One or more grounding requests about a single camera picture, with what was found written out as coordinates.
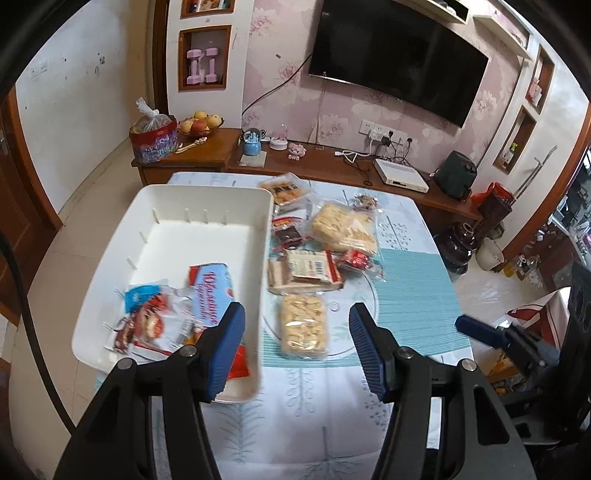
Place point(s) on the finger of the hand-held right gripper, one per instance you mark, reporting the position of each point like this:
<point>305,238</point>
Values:
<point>478,331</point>

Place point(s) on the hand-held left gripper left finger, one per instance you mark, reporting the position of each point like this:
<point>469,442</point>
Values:
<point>226,357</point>

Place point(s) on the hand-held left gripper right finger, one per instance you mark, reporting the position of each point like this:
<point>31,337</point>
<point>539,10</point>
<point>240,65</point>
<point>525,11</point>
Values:
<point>369,357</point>

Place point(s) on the blue red biscuit packet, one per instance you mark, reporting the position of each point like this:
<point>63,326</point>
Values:
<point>212,288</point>

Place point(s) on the clear tray of puffed cookies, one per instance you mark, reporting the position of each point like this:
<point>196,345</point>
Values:
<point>304,325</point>

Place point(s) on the red white apple snack packet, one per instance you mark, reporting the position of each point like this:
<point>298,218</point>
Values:
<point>159,323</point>

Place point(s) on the small red candy packet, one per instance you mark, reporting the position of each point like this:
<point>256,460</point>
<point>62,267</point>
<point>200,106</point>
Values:
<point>358,261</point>

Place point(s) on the maroon small snack packet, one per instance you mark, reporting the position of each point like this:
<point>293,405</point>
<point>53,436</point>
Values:
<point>122,337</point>

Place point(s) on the blue white small snack packet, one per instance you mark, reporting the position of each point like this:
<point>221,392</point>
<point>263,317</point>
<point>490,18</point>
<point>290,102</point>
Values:
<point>138,297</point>

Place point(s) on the white plastic storage tray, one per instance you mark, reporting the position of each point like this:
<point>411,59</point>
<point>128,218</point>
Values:
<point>194,235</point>

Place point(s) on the large clear bag of biscuits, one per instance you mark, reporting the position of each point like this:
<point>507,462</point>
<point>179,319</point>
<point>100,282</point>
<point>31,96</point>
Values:
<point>344,228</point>

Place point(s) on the dark red small packet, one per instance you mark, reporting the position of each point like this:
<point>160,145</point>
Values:
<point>288,233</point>

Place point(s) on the clear box of brown pastries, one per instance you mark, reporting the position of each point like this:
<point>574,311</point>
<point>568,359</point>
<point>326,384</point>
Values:
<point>286,189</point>

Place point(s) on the red white cloth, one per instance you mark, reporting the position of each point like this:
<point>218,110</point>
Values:
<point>535,309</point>

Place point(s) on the teal striped placemat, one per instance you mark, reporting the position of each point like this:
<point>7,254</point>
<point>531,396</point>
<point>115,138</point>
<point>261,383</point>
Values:
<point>415,300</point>

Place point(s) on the white pot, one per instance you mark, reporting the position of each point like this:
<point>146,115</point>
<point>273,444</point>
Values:
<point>490,256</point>

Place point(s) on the white tree print tablecloth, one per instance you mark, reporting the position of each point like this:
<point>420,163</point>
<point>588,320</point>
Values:
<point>300,406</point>

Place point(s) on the brown ceramic pot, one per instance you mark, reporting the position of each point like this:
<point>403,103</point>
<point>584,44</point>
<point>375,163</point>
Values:
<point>457,247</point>

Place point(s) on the red bag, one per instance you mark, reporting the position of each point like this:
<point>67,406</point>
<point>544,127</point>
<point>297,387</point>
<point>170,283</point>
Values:
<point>491,191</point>

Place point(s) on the black air fryer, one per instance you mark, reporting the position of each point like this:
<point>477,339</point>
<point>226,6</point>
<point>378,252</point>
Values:
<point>456,175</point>

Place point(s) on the white set-top box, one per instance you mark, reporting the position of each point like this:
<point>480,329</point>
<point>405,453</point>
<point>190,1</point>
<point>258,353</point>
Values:
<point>400,175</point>

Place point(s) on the grey square coaster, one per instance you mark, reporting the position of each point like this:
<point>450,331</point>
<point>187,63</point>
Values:
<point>254,160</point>

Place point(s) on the wooden television cabinet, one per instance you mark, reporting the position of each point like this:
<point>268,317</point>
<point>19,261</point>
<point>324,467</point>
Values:
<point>314,164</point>

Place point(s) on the blue snow globe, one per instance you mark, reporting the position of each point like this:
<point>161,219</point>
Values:
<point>252,144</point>

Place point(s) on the pink small toy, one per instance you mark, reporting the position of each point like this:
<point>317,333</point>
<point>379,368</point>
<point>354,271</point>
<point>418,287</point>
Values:
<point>298,151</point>

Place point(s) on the pink white small ornament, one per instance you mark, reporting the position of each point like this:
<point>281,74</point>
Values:
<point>278,140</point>

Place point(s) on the fruit bowl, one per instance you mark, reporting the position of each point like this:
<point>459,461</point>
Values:
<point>201,123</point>

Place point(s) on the brown wooden door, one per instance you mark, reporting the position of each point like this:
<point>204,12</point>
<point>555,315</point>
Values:
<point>23,207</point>

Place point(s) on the pink dumbbell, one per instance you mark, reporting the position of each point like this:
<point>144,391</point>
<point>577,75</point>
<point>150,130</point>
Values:
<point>211,64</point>
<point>194,67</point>

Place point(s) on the framed picture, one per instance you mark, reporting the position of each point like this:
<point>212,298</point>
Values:
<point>212,3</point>

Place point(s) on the white wall socket strip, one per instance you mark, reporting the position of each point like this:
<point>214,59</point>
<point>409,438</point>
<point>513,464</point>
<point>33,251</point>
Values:
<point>385,132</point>

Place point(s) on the black wall television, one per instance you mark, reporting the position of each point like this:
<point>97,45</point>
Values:
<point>397,60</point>

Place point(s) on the wooden wall niche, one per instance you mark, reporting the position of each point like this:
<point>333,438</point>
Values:
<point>203,57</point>
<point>207,7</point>

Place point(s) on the white light switch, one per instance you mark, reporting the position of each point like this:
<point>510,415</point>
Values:
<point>39,68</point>

